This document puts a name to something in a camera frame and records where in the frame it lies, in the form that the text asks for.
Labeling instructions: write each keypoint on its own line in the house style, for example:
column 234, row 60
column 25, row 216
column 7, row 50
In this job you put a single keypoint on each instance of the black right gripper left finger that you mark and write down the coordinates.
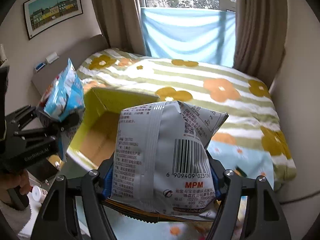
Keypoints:
column 58, row 219

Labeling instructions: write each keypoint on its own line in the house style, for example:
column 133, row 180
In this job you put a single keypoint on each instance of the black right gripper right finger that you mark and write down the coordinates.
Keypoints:
column 264, row 218

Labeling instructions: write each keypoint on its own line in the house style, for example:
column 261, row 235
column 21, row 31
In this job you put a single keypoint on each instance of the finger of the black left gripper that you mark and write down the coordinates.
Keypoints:
column 16, row 121
column 59, row 129

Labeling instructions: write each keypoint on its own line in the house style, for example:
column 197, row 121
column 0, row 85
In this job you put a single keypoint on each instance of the blue white snack bag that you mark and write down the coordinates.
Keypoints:
column 65, row 94

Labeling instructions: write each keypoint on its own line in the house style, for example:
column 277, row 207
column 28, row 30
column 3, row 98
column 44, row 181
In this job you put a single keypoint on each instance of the grey snack bag with barcode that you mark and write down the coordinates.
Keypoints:
column 160, row 161

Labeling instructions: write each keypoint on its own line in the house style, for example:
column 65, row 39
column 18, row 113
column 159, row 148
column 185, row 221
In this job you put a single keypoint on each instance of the person's hand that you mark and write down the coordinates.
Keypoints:
column 10, row 181

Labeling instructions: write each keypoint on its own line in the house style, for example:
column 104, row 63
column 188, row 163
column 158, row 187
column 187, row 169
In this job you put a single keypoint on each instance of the green cardboard box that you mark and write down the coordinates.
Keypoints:
column 95, row 139

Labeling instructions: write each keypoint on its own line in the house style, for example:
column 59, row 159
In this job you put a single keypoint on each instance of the white round container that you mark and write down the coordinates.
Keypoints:
column 39, row 194

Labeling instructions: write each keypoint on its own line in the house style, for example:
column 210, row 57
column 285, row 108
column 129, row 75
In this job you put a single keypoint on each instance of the grey bed headboard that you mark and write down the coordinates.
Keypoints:
column 78, row 53

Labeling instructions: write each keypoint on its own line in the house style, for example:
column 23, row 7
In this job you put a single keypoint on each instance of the blue item on headboard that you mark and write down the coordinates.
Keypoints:
column 38, row 67

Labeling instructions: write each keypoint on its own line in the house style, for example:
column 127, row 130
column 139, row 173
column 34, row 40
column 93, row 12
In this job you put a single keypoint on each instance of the white small box on headboard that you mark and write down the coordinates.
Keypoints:
column 51, row 58

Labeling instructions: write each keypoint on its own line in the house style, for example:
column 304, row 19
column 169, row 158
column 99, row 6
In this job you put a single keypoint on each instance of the floral striped quilt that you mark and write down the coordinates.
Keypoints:
column 252, row 123

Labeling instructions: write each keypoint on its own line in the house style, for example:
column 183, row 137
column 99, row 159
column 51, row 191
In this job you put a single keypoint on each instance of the framed landscape picture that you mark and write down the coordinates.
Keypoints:
column 40, row 15

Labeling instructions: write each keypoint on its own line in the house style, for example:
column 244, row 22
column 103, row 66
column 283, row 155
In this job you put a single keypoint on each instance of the left brown curtain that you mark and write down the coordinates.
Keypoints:
column 120, row 24

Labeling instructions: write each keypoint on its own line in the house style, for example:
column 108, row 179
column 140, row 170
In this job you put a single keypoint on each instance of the brown curtain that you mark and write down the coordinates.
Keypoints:
column 120, row 24
column 261, row 27

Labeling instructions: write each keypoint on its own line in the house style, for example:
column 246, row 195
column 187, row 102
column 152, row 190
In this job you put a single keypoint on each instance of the light blue hanging cloth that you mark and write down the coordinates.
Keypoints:
column 202, row 35

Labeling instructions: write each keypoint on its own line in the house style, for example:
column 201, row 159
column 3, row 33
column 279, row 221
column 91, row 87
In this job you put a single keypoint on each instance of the right brown curtain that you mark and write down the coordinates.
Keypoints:
column 261, row 27

